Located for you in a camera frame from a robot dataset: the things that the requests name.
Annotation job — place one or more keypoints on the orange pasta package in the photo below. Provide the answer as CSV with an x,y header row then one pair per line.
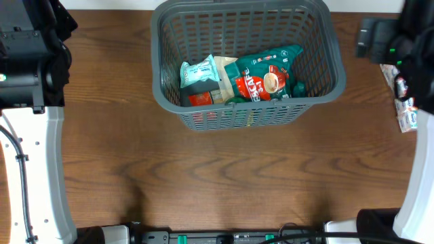
x,y
206,98

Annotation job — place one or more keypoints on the green lid jar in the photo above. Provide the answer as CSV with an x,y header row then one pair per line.
x,y
236,100

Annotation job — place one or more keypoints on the beige paper pouch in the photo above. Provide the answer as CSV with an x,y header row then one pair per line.
x,y
224,83

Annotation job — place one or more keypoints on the light blue wipes packet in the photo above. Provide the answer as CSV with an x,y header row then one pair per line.
x,y
203,71

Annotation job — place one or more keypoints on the green coffee bag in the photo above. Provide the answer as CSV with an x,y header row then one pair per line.
x,y
265,75

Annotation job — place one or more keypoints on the tissue pack multipack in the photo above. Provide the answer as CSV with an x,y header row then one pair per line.
x,y
404,105

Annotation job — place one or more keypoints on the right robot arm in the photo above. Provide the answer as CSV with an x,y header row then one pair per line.
x,y
406,44

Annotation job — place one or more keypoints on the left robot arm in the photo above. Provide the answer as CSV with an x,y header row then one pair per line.
x,y
35,65

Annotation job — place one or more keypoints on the grey plastic basket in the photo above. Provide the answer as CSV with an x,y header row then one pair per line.
x,y
189,31

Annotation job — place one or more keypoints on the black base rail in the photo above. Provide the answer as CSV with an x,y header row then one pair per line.
x,y
165,237

